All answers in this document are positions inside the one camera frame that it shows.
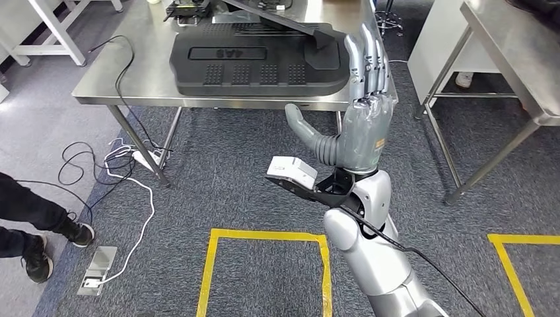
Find person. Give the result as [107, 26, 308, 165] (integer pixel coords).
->
[0, 172, 96, 285]
[454, 72, 475, 90]

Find yellow floor tape square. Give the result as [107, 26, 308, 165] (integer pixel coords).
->
[487, 234, 560, 317]

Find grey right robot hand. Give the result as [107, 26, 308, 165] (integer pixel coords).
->
[285, 24, 397, 174]

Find white power strip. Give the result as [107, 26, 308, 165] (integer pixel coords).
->
[131, 149, 162, 174]

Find black equipment case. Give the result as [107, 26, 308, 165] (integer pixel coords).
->
[505, 0, 560, 27]

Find large black engine cover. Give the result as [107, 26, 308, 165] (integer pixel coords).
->
[169, 22, 351, 97]

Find long black plastic panel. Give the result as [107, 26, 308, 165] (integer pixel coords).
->
[223, 0, 335, 50]

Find white metal frame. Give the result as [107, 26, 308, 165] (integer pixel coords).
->
[0, 0, 124, 67]

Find thin black cable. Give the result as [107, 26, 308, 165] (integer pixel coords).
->
[87, 34, 174, 154]

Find white cabinet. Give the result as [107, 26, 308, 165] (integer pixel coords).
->
[407, 0, 500, 106]

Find grey floor plate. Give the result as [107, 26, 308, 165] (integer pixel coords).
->
[77, 246, 119, 297]

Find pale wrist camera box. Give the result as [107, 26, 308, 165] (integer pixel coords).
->
[267, 156, 318, 190]

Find black charger cable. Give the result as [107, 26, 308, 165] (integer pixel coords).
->
[256, 0, 294, 11]

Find white floor cable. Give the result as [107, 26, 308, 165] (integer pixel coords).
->
[83, 137, 156, 287]

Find black remote controller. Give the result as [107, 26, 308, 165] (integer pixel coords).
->
[164, 0, 212, 22]

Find stainless steel workbench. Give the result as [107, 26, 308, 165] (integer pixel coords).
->
[413, 0, 560, 207]
[72, 0, 399, 188]

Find black camera bracket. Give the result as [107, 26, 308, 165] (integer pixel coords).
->
[265, 168, 364, 209]

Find tangled black floor cable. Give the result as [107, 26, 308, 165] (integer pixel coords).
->
[15, 141, 137, 224]

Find clear plastic sheet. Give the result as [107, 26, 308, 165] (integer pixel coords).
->
[212, 12, 255, 25]

